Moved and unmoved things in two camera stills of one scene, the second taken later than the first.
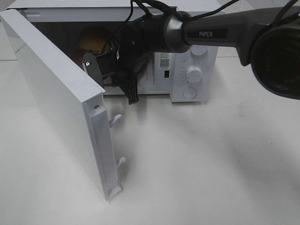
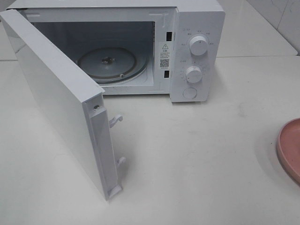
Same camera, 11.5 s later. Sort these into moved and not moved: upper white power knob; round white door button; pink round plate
Moved: pink round plate
Not moved: round white door button; upper white power knob
